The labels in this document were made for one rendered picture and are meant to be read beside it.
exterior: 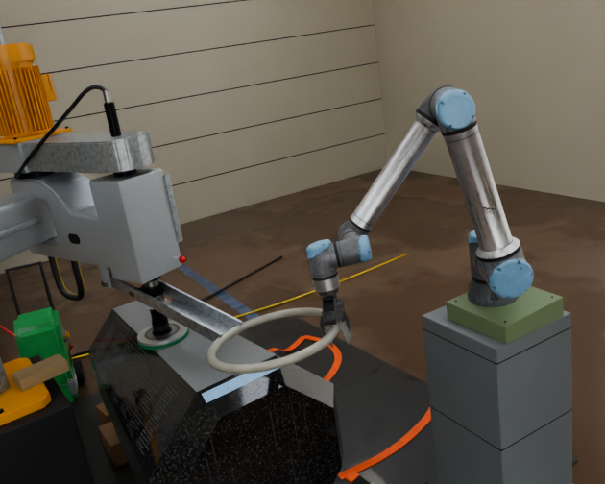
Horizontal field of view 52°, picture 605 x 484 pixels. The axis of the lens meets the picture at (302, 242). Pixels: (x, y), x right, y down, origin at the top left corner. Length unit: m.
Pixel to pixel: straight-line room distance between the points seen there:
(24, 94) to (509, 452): 2.46
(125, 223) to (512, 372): 1.54
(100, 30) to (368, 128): 3.81
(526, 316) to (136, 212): 1.50
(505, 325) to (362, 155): 6.88
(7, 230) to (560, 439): 2.40
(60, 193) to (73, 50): 4.69
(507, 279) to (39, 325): 2.92
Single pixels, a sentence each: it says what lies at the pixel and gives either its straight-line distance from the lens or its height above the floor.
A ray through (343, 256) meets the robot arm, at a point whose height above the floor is 1.25.
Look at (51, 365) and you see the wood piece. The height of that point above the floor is 0.83.
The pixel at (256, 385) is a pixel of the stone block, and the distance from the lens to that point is 2.36.
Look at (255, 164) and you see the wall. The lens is 8.18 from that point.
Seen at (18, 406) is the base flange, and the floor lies 0.78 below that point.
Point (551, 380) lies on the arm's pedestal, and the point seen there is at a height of 0.60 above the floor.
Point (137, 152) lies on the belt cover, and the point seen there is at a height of 1.65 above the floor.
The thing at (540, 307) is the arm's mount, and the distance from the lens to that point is 2.44.
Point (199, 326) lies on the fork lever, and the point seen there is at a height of 0.98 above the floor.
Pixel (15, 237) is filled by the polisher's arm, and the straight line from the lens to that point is 2.89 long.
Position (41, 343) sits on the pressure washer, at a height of 0.43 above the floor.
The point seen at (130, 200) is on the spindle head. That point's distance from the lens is 2.46.
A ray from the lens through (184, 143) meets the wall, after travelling 7.78.
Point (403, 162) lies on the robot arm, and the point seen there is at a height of 1.52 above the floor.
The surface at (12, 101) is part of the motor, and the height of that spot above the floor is 1.89.
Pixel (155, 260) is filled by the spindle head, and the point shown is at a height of 1.22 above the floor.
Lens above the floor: 1.97
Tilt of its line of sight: 18 degrees down
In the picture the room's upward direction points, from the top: 8 degrees counter-clockwise
